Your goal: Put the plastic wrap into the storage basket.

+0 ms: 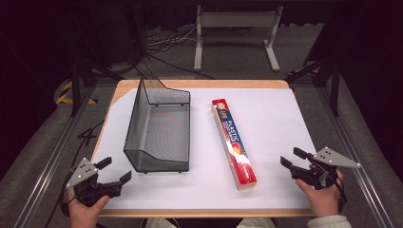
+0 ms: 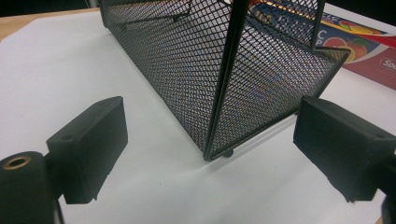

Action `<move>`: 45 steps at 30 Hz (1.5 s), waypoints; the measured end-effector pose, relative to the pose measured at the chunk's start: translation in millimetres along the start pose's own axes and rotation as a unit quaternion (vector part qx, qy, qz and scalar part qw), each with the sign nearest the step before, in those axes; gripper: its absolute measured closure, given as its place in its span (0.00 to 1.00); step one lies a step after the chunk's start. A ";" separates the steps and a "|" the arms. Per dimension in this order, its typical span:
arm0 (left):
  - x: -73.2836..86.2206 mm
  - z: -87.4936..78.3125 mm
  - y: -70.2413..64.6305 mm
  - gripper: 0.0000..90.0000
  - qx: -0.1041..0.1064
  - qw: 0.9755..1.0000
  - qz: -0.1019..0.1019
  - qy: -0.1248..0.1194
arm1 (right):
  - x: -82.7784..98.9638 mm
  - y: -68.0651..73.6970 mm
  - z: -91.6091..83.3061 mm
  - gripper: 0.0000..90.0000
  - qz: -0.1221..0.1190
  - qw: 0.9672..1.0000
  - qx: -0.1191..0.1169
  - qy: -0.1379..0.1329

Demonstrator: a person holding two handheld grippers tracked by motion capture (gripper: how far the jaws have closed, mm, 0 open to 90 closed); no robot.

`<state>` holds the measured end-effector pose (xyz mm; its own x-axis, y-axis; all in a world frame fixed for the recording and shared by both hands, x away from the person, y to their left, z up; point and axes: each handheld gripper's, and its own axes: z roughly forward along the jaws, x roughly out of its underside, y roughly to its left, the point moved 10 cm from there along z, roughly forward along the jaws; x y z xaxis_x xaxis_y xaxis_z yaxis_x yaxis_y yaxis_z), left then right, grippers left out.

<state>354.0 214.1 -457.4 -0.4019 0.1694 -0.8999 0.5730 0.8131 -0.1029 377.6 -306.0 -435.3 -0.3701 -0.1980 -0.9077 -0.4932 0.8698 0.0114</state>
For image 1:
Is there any white metal stand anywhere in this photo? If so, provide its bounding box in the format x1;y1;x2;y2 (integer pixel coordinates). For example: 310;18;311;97
193;5;284;72

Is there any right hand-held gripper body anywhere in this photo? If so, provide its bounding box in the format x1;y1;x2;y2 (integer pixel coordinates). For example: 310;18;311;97
289;146;362;191

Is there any yellow black hazard tape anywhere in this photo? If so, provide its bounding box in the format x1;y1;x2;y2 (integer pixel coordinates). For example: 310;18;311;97
55;80;98;105

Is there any black tape floor mark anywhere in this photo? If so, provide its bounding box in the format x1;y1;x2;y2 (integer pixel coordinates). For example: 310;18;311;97
69;119;106;169

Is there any black wire mesh basket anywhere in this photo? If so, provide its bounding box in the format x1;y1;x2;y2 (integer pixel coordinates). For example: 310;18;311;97
123;76;192;174

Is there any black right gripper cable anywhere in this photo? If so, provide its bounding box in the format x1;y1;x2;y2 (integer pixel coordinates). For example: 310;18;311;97
334;172;349;214

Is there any red blue plastic wrap box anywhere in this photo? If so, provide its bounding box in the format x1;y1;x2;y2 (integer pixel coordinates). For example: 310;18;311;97
211;98;259;192

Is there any white table cover sheet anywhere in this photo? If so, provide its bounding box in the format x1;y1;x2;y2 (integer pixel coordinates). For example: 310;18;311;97
90;87;318;211

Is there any black tripod stand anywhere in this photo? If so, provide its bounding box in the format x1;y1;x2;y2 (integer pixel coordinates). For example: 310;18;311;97
65;47;125;118
284;47;342;118

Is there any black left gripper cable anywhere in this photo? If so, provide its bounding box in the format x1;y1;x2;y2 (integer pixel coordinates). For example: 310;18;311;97
44;177;79;228

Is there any aluminium floor rail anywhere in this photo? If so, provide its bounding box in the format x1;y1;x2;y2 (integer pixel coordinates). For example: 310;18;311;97
12;85;97;228
316;85;396;228

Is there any bundle of floor cables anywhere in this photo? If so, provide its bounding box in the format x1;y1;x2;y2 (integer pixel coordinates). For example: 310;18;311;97
126;25;218;81

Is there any person's left hand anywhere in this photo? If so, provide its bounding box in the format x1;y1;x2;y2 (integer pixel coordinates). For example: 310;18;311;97
67;189;111;228

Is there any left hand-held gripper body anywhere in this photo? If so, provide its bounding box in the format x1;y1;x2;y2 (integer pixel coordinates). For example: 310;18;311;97
65;157;124;207

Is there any person's right hand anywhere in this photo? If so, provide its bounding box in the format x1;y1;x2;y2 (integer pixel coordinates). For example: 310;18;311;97
296;164;345;219

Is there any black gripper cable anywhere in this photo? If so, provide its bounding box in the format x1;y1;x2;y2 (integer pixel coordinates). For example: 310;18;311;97
44;177;79;228
334;172;349;214

